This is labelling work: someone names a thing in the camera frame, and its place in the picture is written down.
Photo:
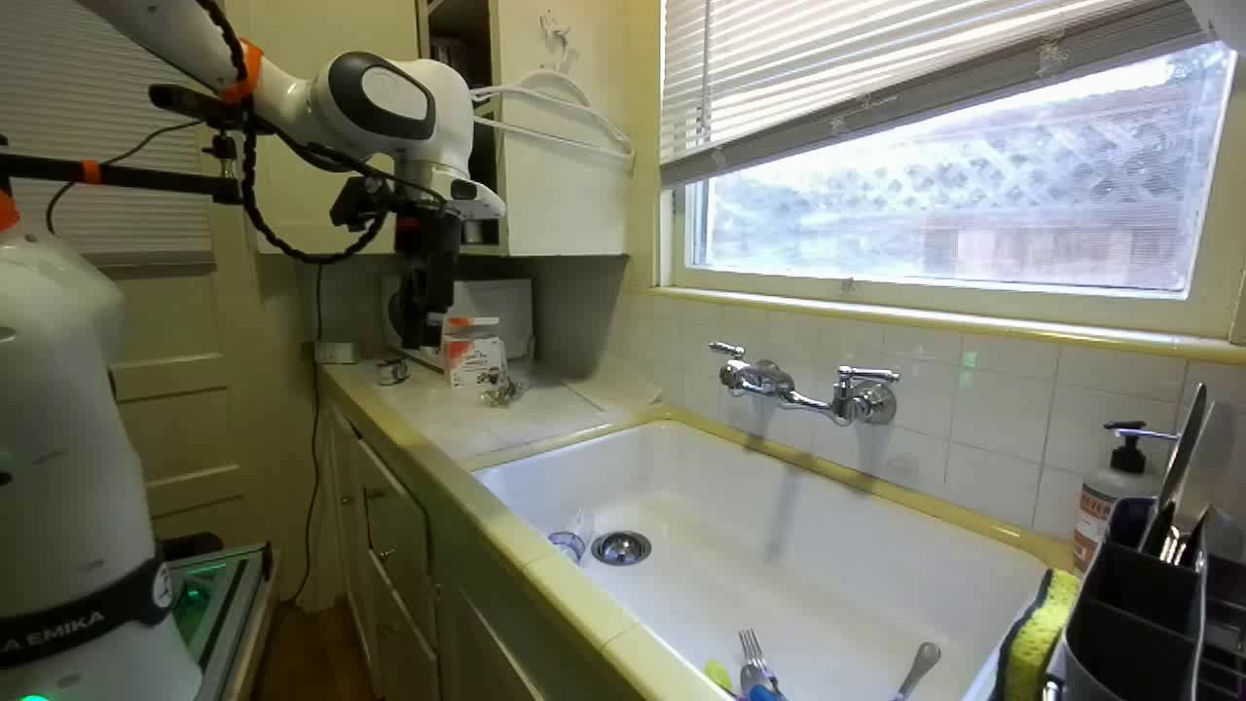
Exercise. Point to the cream upper wall cabinet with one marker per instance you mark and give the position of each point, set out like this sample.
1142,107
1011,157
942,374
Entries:
560,197

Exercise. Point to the control box with green light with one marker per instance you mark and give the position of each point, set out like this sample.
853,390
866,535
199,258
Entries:
207,603

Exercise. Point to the yellow green sponge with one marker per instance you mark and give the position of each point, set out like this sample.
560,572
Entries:
1036,645

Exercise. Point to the chrome wall faucet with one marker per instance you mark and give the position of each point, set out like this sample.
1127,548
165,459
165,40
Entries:
862,390

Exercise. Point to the window with cream frame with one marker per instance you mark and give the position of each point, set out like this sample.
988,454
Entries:
976,197

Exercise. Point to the blue translucent sink stopper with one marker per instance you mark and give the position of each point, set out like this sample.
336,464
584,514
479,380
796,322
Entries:
554,538

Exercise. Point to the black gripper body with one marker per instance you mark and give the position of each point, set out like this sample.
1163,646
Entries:
428,278

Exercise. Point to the metal sink drain strainer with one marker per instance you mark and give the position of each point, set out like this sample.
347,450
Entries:
621,548

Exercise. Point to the cream lower kitchen cabinets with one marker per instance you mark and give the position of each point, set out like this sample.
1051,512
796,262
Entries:
392,548

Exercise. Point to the white wall plug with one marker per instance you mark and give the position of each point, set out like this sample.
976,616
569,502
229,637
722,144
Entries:
336,352

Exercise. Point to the small metal keys bunch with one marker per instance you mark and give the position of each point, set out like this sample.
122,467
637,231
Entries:
501,387

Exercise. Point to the metal fork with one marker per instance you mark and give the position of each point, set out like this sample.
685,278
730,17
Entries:
748,645

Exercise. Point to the white ceramic sink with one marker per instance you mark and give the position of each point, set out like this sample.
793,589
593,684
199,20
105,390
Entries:
832,570

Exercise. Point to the small dark metal object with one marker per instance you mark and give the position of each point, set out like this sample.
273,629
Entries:
393,370

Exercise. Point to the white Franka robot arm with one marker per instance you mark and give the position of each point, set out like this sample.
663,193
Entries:
64,454

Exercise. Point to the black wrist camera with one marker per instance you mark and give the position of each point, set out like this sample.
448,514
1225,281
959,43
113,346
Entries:
356,205

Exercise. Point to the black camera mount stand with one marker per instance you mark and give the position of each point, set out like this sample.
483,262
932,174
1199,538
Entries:
159,176

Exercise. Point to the black utensil caddy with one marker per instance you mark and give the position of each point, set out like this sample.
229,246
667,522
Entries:
1136,624

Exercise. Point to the yellow plastic spoon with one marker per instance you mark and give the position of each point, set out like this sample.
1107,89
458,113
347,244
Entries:
717,676

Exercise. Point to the cream panelled door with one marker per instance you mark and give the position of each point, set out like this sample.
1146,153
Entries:
195,428

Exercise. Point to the soap dispenser bottle, orange label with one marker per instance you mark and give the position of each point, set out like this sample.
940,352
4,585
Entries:
1105,498

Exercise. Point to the white window blind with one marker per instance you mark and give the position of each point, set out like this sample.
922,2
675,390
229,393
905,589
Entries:
844,62

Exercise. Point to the white plastic clothes hanger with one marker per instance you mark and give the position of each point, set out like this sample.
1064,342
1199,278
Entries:
554,84

